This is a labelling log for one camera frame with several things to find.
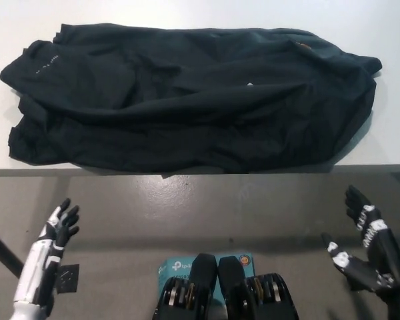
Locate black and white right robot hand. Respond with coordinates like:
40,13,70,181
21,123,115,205
321,185,400,300

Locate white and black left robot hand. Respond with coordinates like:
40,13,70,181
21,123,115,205
12,198,81,307

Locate black jacket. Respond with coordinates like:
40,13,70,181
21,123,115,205
0,22,383,180

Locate black table leg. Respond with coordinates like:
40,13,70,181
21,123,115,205
0,225,25,279

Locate black floor bracket left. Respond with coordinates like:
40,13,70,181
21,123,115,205
55,263,80,294

